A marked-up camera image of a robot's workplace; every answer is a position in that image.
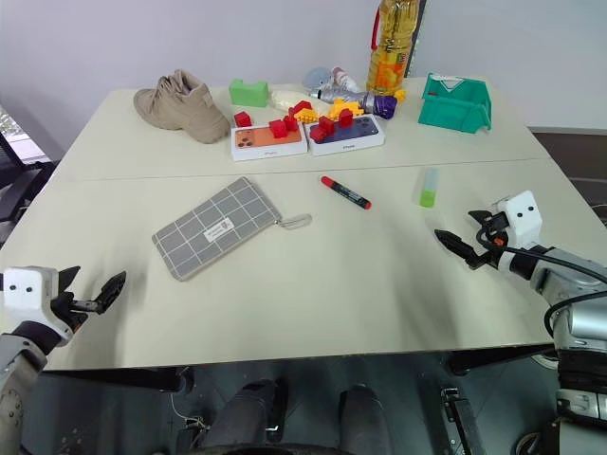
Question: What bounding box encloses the black metal strut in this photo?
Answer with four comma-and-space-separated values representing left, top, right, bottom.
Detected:
439, 387, 486, 455

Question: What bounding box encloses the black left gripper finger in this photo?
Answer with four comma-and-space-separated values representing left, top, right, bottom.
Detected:
57, 265, 82, 298
92, 270, 128, 316

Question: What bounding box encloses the dark rounded shape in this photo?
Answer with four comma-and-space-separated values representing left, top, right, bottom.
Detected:
207, 377, 291, 452
338, 384, 391, 455

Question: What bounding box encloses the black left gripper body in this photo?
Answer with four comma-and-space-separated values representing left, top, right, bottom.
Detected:
48, 291, 103, 339

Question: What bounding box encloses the green glue stick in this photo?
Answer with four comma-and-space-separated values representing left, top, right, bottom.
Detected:
418, 166, 441, 209

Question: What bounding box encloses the blue phone box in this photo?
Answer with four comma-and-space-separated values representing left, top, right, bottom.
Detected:
305, 113, 387, 157

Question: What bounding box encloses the red marker pen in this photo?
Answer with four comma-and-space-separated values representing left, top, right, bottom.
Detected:
320, 174, 373, 211

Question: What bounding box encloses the grey checked pencil pouch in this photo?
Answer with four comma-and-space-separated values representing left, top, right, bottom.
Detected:
151, 175, 314, 283

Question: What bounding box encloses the orange phone box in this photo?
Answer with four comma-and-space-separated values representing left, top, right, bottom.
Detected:
230, 122, 308, 163

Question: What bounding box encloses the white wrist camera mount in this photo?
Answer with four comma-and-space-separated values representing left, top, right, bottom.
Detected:
0, 266, 73, 350
489, 190, 544, 251

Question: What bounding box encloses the teal plastic storage bin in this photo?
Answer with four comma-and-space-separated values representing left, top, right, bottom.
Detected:
417, 71, 493, 136

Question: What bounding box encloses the green plastic block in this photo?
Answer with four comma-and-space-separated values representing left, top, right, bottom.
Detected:
229, 78, 269, 108

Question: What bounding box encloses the beige suede boot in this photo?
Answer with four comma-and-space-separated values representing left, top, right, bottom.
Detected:
133, 68, 231, 145

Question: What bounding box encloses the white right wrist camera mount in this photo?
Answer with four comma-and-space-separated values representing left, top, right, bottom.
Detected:
489, 190, 544, 251

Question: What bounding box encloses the yellow cooking oil bottle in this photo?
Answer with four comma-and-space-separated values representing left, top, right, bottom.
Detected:
365, 0, 424, 97

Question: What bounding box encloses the black office chair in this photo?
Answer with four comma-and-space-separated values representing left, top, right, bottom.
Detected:
0, 126, 59, 225

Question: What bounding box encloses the black table frame bar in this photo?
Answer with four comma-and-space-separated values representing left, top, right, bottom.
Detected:
447, 344, 561, 376
41, 363, 192, 393

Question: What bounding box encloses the silver purple folded umbrella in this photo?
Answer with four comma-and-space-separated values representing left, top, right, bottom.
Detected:
309, 84, 399, 121

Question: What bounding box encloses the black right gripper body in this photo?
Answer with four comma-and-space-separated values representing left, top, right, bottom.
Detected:
466, 213, 509, 272

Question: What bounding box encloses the black pole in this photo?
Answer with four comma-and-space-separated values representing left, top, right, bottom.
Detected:
406, 0, 431, 80

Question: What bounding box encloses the white plastic bag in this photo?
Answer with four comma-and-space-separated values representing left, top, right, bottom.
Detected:
269, 89, 310, 113

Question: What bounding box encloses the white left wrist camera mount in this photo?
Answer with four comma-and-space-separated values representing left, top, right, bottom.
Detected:
0, 266, 73, 350

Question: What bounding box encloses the pink white bottle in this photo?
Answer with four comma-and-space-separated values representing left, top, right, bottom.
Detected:
331, 65, 362, 94

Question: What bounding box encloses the grey blue plush toy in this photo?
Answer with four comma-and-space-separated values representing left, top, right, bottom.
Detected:
303, 66, 334, 92

